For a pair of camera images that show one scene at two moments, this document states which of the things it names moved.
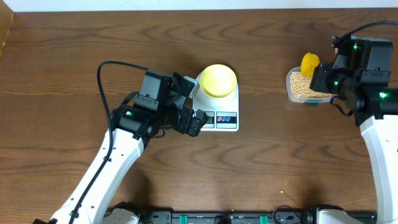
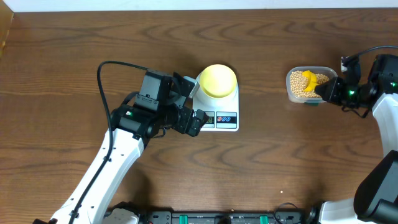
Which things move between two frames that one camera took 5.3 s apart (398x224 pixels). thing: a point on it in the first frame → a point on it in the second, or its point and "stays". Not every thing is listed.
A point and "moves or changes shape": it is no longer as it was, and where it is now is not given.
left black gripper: x=181 y=126 stays
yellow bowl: x=218 y=81 stays
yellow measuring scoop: x=309 y=61 moves or changes shape
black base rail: x=227 y=217 stays
